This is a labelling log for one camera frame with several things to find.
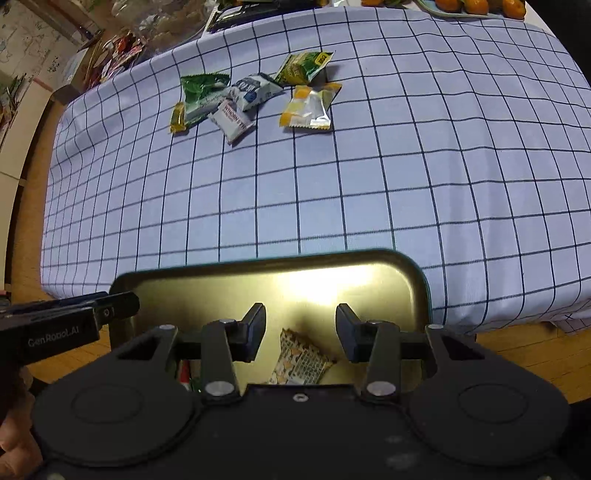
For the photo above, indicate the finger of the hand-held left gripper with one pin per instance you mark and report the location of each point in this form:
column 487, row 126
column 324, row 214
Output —
column 60, row 301
column 117, row 307

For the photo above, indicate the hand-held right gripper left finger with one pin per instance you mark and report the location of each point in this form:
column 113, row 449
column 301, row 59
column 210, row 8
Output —
column 254, row 330

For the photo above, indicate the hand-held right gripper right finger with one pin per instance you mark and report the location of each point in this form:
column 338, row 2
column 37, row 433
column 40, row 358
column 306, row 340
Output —
column 347, row 332

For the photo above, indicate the green and white snack packet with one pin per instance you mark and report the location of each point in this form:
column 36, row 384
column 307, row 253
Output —
column 202, row 94

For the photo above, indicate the beige patterned snack packet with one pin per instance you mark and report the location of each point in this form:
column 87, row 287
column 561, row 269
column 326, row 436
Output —
column 300, row 360

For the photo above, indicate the red and white snack packet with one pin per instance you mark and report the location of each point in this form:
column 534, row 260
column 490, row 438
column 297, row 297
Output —
column 185, row 373

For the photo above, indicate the clear glass jar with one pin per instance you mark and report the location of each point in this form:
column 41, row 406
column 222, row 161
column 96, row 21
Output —
column 157, row 23

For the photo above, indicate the white printed cardboard box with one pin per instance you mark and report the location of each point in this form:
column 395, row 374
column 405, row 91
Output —
column 25, row 41

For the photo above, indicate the gold metal tray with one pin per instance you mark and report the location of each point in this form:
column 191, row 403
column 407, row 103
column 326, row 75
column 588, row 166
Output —
column 323, row 286

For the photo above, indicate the pile of tangerines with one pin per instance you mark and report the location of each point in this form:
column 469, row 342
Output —
column 461, row 4

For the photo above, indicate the grey cardboard box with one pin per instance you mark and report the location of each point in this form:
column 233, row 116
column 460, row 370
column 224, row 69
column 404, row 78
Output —
column 69, row 76

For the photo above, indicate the white checked tablecloth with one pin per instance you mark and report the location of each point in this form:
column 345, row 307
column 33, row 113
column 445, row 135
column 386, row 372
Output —
column 392, row 175

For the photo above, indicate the heap of red snack wrappers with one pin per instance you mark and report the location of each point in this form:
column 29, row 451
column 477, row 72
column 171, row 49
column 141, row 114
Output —
column 120, row 53

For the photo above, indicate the green and yellow snack packet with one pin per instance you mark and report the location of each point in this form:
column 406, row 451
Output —
column 302, row 67

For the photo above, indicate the dark green candy packet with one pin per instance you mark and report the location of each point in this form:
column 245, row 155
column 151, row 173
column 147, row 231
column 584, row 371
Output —
column 195, row 385

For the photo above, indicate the black flat package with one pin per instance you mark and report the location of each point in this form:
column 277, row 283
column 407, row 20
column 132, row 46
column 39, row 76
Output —
column 235, row 16

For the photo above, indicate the pale fruit plate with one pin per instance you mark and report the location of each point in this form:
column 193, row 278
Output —
column 443, row 14

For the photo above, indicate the person's left hand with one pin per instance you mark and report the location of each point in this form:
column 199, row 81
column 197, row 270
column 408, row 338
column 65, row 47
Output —
column 16, row 429

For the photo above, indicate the small yellow candy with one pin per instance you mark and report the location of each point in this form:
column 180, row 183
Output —
column 178, row 118

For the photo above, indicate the yellow and clear snack packet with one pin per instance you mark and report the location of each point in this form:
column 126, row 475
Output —
column 308, row 108

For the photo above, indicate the blue and white snack packet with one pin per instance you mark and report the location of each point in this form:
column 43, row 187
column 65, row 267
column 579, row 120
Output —
column 255, row 90

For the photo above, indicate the white red-lettered snack packet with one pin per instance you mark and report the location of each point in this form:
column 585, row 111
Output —
column 232, row 121

